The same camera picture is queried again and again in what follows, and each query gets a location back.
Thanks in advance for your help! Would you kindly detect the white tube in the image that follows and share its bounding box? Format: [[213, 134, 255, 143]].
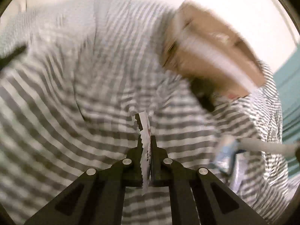
[[238, 138, 299, 157]]

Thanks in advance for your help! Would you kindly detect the red white sachet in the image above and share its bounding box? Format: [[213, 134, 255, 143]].
[[133, 111, 151, 196]]

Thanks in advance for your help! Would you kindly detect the blue white packet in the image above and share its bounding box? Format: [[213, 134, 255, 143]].
[[213, 135, 239, 175]]

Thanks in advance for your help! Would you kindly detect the small black object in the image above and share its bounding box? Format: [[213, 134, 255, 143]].
[[190, 78, 215, 112]]

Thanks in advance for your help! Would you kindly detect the teal curtain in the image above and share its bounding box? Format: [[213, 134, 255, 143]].
[[272, 49, 300, 178]]

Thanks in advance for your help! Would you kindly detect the grey checked bed quilt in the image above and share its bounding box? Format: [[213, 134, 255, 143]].
[[1, 0, 282, 224]]

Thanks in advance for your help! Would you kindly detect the brown cardboard box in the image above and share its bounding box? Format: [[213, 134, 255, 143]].
[[162, 1, 265, 100]]

